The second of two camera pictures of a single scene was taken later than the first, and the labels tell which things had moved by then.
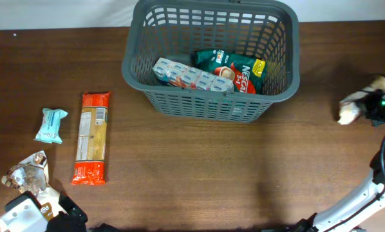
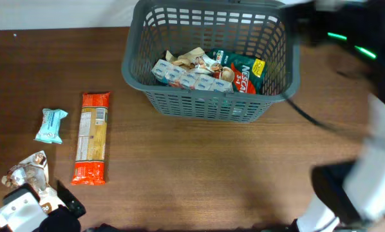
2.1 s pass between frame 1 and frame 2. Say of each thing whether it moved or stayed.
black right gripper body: moved
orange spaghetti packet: stayed
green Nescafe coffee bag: stayed
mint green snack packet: stayed
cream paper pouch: moved
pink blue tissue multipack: stayed
